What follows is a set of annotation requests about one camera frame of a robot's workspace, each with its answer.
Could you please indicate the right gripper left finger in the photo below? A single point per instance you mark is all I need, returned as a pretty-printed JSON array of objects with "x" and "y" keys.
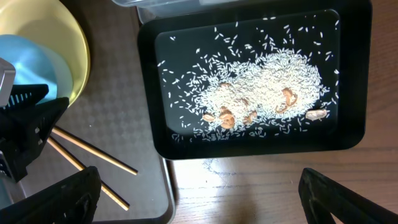
[{"x": 72, "y": 200}]

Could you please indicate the clear plastic bin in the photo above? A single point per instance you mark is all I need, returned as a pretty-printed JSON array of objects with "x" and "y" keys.
[{"x": 153, "y": 9}]

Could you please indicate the yellow plate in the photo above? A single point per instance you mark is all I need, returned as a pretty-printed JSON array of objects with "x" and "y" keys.
[{"x": 51, "y": 24}]

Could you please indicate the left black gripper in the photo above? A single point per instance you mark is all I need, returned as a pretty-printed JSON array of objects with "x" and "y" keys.
[{"x": 24, "y": 132}]

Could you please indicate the brown serving tray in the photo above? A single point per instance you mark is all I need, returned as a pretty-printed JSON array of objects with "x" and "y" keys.
[{"x": 111, "y": 113}]

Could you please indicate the wooden chopstick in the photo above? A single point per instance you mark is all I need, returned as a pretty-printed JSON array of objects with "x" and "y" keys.
[
  {"x": 94, "y": 151},
  {"x": 80, "y": 166}
]

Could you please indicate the light blue bowl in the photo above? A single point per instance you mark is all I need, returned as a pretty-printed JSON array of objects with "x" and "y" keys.
[{"x": 36, "y": 64}]

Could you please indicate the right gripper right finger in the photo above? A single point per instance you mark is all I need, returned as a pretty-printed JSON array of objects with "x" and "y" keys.
[{"x": 323, "y": 199}]

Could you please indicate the rice pile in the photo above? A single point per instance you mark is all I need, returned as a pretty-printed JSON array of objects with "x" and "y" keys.
[{"x": 247, "y": 79}]

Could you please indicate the black waste tray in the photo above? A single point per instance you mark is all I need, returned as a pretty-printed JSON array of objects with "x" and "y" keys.
[{"x": 348, "y": 27}]

